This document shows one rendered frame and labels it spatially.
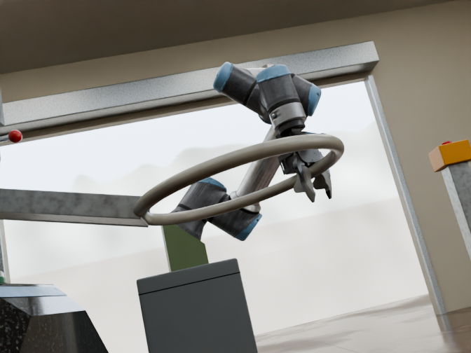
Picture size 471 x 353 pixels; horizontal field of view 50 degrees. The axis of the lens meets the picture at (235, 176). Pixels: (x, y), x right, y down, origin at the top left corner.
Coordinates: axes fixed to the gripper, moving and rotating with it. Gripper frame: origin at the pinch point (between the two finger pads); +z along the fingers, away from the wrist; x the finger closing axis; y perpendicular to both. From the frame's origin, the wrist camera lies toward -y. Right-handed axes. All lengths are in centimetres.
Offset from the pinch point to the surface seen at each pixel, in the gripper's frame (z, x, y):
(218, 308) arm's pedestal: 18, -12, 84
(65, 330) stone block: 13, 59, 31
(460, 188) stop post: 3, -88, 18
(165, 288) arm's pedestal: 5, 4, 91
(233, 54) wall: -289, -310, 370
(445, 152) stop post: -11, -86, 17
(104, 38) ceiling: -326, -152, 401
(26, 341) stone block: 14, 70, 17
